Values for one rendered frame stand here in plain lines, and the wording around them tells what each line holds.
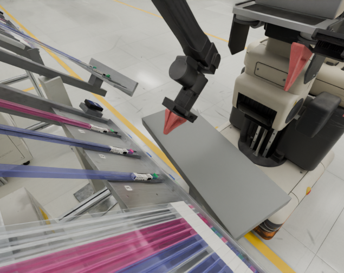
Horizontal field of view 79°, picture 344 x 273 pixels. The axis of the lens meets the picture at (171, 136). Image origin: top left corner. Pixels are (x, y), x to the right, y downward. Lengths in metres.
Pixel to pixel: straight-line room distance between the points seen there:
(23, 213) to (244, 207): 0.64
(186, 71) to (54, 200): 1.22
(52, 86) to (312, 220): 1.48
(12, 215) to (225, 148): 0.71
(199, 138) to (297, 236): 0.85
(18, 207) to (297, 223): 1.33
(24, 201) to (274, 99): 0.86
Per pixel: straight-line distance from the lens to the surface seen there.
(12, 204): 0.80
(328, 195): 1.70
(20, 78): 2.22
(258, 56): 0.83
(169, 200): 0.51
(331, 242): 1.53
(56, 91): 0.90
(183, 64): 0.56
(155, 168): 0.59
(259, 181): 0.77
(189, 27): 0.56
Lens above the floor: 1.20
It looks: 45 degrees down
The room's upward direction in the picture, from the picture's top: straight up
